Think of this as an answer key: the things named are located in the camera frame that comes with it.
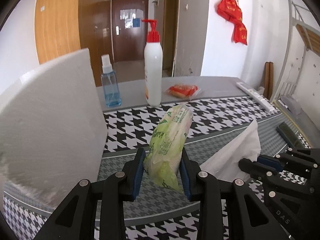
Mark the wooden wardrobe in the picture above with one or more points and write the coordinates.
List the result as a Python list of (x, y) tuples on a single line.
[(65, 26)]

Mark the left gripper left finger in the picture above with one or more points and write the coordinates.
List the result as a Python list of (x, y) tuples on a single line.
[(134, 173)]

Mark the red hanging banners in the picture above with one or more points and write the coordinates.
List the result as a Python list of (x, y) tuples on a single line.
[(231, 12)]

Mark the white cloth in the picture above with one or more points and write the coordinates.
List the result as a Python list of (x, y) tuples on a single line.
[(224, 164)]

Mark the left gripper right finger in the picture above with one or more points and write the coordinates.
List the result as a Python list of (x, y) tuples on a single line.
[(189, 170)]

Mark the white foam box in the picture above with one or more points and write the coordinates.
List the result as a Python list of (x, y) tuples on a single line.
[(53, 131)]

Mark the white red pump bottle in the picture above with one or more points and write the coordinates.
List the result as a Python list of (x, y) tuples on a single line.
[(153, 63)]

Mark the metal bunk bed frame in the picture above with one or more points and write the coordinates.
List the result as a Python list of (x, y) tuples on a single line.
[(299, 73)]

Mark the green tissue pack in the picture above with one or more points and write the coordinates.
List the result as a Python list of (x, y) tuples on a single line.
[(166, 145)]

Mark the brown entrance door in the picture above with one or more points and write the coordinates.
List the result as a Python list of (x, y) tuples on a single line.
[(128, 30)]

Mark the blue spray bottle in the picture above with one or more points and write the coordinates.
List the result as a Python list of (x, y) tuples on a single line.
[(109, 83)]

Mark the orange snack packet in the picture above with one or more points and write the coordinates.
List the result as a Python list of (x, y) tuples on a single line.
[(183, 91)]

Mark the white remote control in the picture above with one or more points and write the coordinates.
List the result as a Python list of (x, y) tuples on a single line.
[(260, 99)]

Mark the black smartphone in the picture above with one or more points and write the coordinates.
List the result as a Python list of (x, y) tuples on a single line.
[(289, 136)]

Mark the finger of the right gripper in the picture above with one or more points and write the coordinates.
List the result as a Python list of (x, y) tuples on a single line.
[(255, 169), (271, 162)]

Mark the wooden sticks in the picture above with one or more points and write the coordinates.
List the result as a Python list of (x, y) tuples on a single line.
[(268, 80)]

